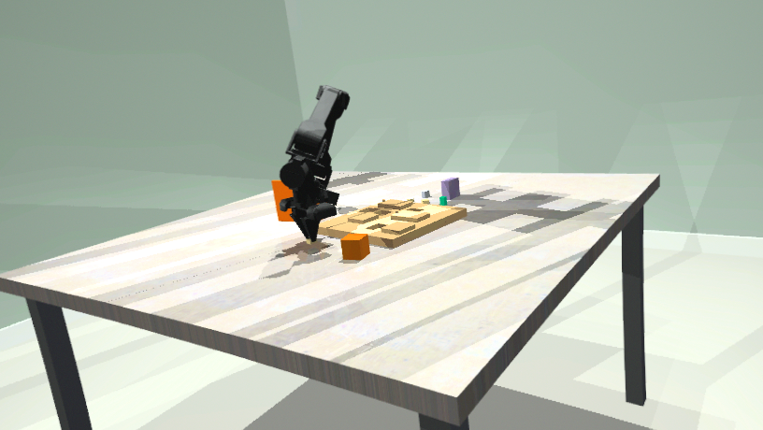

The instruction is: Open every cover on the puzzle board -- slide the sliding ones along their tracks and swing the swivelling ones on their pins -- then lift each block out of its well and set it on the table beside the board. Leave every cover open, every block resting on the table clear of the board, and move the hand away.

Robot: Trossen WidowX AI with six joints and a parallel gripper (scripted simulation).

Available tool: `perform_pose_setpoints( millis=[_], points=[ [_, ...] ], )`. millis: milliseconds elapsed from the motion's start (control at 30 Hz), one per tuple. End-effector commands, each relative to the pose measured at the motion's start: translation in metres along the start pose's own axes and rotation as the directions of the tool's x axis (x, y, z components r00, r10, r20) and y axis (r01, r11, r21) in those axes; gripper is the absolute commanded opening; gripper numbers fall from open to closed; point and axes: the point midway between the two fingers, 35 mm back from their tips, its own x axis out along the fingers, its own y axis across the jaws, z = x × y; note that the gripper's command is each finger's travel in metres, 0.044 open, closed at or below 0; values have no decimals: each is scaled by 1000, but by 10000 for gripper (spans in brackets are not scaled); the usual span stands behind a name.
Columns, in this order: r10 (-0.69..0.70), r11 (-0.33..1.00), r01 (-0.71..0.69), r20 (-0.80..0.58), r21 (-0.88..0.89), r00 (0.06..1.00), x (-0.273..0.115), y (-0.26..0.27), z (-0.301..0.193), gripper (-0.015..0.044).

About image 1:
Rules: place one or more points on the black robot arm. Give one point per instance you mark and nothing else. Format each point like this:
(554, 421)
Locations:
(312, 141)

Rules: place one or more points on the light purple block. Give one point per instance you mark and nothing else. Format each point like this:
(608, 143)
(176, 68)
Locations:
(450, 188)

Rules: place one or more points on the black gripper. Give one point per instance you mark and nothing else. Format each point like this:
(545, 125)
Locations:
(305, 211)

